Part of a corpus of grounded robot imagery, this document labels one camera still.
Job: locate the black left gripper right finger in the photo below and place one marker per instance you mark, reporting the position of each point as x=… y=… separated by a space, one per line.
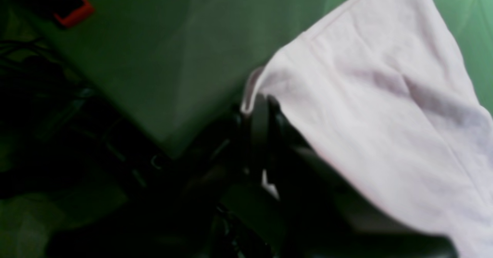
x=326 y=217

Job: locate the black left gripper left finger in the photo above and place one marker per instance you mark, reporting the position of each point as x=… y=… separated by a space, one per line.
x=181 y=215

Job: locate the pink t-shirt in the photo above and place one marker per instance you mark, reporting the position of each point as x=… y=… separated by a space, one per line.
x=379 y=90

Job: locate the green table cloth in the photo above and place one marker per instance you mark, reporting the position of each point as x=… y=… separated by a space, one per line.
x=171 y=64

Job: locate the red black table clamp left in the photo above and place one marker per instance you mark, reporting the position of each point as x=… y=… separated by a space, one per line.
x=69 y=13

